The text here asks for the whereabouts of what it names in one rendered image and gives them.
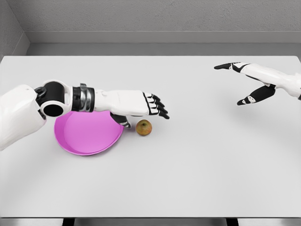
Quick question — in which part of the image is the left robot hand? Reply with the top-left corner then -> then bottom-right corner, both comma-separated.
109,90 -> 170,129

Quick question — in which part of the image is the green-brown apple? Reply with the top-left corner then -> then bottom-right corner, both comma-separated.
135,119 -> 153,137

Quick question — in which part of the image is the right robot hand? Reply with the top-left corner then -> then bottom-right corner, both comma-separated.
214,62 -> 287,106

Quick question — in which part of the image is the pink round plate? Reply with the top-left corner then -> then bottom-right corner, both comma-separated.
54,110 -> 124,156

